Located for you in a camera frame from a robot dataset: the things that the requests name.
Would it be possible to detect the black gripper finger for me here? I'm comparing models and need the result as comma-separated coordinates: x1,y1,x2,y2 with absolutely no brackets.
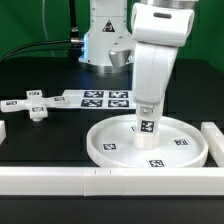
140,105,154,116

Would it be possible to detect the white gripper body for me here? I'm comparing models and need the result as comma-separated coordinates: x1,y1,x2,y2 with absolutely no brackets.
132,42,178,105

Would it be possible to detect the white round table top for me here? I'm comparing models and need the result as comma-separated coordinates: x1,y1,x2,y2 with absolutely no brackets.
87,114,208,168

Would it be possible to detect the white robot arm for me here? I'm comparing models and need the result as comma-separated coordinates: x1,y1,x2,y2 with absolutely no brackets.
79,0,199,119

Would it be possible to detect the white marker sheet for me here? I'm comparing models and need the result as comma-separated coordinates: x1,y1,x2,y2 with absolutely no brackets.
63,90,136,110

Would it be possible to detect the white right fence bar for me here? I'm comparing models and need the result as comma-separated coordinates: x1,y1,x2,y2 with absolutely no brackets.
201,122,224,168

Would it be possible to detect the white fence bar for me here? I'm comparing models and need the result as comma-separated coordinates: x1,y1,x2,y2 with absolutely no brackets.
0,167,224,196
201,122,224,168
0,120,6,145

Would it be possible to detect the white front fence bar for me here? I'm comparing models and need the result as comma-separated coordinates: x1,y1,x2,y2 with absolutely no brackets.
0,167,224,196

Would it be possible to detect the white cross-shaped table base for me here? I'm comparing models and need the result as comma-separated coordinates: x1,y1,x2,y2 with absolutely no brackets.
0,90,70,122

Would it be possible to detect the white left fence bar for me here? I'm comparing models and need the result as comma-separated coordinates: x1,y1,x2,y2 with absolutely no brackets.
0,120,6,145

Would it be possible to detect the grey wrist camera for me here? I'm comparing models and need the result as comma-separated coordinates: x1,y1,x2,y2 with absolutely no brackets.
109,50,132,67

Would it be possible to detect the black cable with connector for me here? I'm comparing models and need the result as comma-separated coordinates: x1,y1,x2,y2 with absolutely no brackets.
0,0,86,63

